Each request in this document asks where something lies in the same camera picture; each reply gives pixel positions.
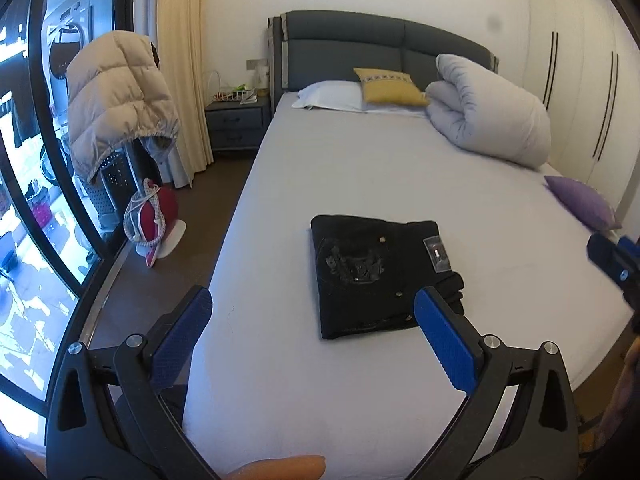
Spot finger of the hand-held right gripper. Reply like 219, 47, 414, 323
586, 232, 640, 291

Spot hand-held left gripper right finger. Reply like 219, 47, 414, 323
407, 286, 583, 480

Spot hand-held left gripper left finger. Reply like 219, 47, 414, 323
45, 286, 221, 480

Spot black pants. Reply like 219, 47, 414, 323
310, 214, 466, 341

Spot person's right forearm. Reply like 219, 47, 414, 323
600, 335, 640, 441

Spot person's left hand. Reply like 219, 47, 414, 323
220, 455, 327, 480

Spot purple pillow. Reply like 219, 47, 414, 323
544, 175, 622, 232

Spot bed with white sheet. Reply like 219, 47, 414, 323
182, 92, 636, 480

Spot black perforated basket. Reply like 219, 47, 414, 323
75, 150, 166, 231

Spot white rolled duvet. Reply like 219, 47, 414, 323
425, 53, 552, 169

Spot white wardrobe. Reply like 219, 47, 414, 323
522, 0, 640, 241

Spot grey nightstand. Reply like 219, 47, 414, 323
205, 94, 273, 153

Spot black framed window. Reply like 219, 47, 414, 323
0, 0, 136, 411

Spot beige puffer jacket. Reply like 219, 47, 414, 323
66, 30, 181, 184

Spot yellow pillow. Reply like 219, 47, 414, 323
353, 67, 431, 107

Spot cream curtain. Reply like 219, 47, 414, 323
156, 0, 215, 188

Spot white pillow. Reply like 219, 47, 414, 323
291, 80, 431, 118

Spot grey upholstered headboard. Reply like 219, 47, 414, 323
267, 10, 500, 106

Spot red appliance with white cord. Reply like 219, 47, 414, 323
123, 178, 187, 267

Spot white wire basket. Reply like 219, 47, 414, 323
207, 71, 236, 102

